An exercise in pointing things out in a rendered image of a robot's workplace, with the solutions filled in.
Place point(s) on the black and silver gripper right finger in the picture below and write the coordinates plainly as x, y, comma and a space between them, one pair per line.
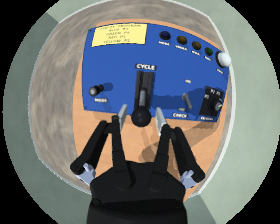
190, 172

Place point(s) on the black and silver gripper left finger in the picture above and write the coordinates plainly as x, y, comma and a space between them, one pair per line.
84, 166

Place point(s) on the blue control panel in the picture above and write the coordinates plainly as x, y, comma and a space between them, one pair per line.
188, 72

